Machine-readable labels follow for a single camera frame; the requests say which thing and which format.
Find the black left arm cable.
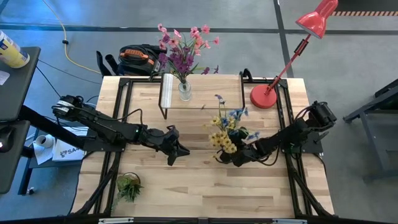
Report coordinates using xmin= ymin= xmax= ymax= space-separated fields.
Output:
xmin=102 ymin=108 xmax=144 ymax=126

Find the dark grey cart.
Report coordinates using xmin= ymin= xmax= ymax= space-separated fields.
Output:
xmin=343 ymin=79 xmax=398 ymax=181

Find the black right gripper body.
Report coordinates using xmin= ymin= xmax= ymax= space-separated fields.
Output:
xmin=235 ymin=141 xmax=269 ymax=167

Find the black floor cable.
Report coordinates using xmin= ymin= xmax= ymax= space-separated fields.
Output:
xmin=35 ymin=58 xmax=103 ymax=85

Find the black computer mouse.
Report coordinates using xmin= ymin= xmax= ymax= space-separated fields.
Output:
xmin=0 ymin=126 xmax=16 ymax=153

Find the white tape roll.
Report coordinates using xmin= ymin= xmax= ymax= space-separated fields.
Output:
xmin=34 ymin=134 xmax=55 ymax=150

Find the yellow flower bunch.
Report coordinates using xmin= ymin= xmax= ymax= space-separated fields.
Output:
xmin=203 ymin=114 xmax=239 ymax=160

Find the pink and purple flower bunch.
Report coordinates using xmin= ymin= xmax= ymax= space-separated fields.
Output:
xmin=156 ymin=22 xmax=221 ymax=85

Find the ribbed clear glass vase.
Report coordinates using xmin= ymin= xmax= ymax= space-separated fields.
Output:
xmin=177 ymin=80 xmax=193 ymax=102

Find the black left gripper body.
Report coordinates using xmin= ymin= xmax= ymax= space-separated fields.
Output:
xmin=143 ymin=124 xmax=182 ymax=156

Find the black clamp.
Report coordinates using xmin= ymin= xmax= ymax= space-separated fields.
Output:
xmin=241 ymin=67 xmax=254 ymax=83

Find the yellow wipes canister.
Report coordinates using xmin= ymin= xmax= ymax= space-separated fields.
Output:
xmin=0 ymin=29 xmax=31 ymax=69

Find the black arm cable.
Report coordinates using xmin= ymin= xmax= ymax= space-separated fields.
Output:
xmin=257 ymin=151 xmax=281 ymax=167
xmin=102 ymin=108 xmax=144 ymax=126

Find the blue flower bunch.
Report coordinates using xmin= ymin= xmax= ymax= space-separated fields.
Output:
xmin=214 ymin=93 xmax=262 ymax=141

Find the yellow cable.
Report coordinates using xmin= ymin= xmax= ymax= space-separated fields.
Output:
xmin=41 ymin=0 xmax=103 ymax=75

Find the black keyboard tray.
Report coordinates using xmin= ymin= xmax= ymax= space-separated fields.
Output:
xmin=0 ymin=119 xmax=31 ymax=194

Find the red desk lamp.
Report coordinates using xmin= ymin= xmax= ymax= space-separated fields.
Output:
xmin=249 ymin=0 xmax=339 ymax=110

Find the black side desk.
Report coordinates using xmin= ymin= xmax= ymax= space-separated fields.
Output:
xmin=0 ymin=46 xmax=42 ymax=122

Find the black orange vacuum cleaner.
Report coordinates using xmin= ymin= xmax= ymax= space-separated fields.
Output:
xmin=95 ymin=43 xmax=164 ymax=77

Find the black diagonal support beam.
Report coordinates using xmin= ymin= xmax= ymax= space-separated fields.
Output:
xmin=18 ymin=105 xmax=90 ymax=151

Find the small green potted plant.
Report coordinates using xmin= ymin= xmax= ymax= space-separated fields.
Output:
xmin=111 ymin=172 xmax=144 ymax=212

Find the wooden shelf with black frame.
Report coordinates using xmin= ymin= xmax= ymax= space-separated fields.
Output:
xmin=157 ymin=72 xmax=247 ymax=121

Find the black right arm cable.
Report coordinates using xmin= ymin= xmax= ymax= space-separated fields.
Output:
xmin=257 ymin=151 xmax=281 ymax=167

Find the white printed paper bag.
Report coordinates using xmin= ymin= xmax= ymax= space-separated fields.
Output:
xmin=51 ymin=126 xmax=90 ymax=162

